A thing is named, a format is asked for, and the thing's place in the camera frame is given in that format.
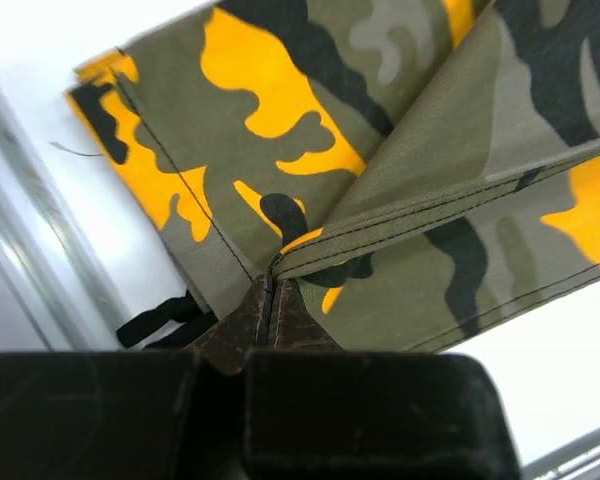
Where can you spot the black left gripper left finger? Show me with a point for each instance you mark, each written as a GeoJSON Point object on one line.
{"type": "Point", "coordinates": [164, 414]}

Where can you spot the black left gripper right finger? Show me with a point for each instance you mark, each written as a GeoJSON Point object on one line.
{"type": "Point", "coordinates": [313, 411]}

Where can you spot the camouflage yellow green trousers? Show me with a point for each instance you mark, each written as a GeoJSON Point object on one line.
{"type": "Point", "coordinates": [373, 175]}

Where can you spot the aluminium table edge rail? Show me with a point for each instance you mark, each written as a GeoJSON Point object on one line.
{"type": "Point", "coordinates": [53, 291]}

